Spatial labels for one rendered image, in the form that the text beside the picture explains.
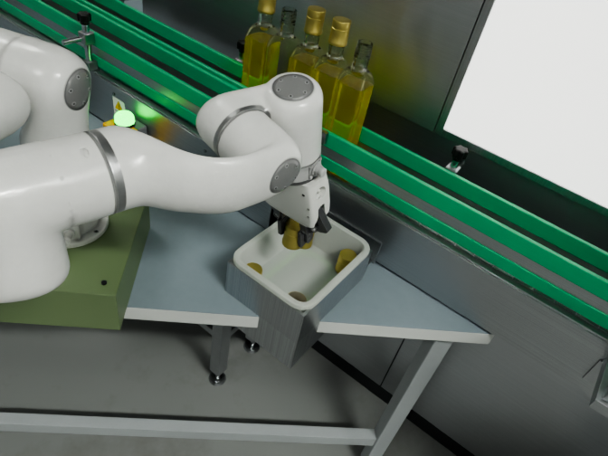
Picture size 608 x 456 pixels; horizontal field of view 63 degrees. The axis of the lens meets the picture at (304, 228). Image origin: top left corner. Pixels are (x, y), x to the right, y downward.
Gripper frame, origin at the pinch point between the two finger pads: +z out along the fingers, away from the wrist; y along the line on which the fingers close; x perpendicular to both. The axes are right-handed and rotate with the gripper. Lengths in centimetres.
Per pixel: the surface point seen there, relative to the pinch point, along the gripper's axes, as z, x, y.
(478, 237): 6.0, -21.7, -24.4
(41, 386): 83, 46, 62
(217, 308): 13.6, 14.7, 6.2
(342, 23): -16.5, -31.2, 13.4
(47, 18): 2, -14, 89
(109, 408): 85, 38, 42
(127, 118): 9, -6, 52
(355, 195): 9.7, -19.1, -0.1
